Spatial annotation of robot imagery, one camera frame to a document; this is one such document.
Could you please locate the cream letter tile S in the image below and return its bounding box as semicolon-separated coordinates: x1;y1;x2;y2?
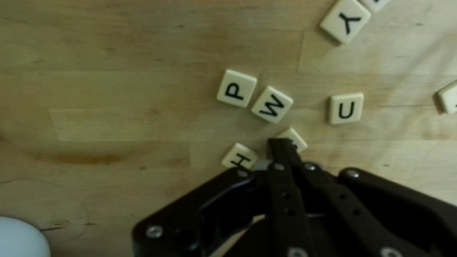
274;126;309;155

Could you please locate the cream letter tile W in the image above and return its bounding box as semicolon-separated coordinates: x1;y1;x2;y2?
249;85;295;126

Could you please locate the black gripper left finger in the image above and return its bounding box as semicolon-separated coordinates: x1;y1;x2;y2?
131;138;316;257

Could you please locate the cream letter tile P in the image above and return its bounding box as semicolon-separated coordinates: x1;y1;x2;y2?
215;69;259;111

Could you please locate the cream letter tile H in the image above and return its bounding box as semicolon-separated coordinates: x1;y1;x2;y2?
219;142;259;172

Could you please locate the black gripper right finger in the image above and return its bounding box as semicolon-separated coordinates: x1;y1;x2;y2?
284;142;457;257

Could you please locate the cream letter tile U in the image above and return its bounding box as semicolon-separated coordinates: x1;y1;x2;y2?
326;92;365;128

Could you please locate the white ceramic mug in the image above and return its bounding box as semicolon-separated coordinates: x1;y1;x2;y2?
0;216;52;257

